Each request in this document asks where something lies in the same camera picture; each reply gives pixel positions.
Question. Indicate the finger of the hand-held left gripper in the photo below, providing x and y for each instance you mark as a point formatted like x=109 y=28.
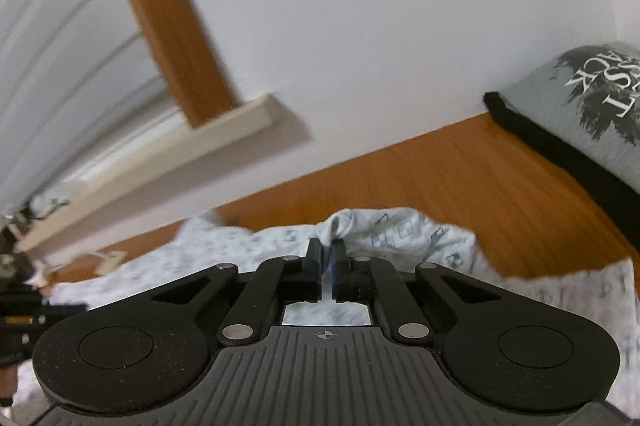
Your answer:
x=62 y=312

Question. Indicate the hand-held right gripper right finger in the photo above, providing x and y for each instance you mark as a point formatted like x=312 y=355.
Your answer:
x=334 y=276

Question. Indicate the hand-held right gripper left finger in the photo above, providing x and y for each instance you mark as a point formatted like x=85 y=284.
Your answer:
x=315 y=271

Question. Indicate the white patterned shirt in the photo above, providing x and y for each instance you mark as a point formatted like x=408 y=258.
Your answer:
x=200 y=256

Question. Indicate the beige window sill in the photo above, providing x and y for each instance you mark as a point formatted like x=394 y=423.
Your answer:
x=175 y=165

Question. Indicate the black folded garment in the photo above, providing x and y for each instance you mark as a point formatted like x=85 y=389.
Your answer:
x=550 y=140

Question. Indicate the white window blind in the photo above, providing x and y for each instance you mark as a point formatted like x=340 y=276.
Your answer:
x=60 y=30

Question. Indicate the grey printed t-shirt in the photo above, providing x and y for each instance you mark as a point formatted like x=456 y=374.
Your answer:
x=590 y=105

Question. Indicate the wooden window frame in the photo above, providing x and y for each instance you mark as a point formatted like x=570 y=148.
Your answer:
x=165 y=15

